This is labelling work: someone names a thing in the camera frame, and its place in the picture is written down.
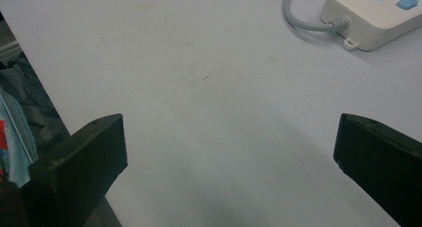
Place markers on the light blue printed cloth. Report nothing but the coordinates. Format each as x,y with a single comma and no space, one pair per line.
15,144

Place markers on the white power strip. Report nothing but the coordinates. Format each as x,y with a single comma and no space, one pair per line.
375,18

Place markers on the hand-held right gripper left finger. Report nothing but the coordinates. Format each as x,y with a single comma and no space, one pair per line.
79,167

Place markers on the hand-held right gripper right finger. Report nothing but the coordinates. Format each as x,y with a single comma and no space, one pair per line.
381,160

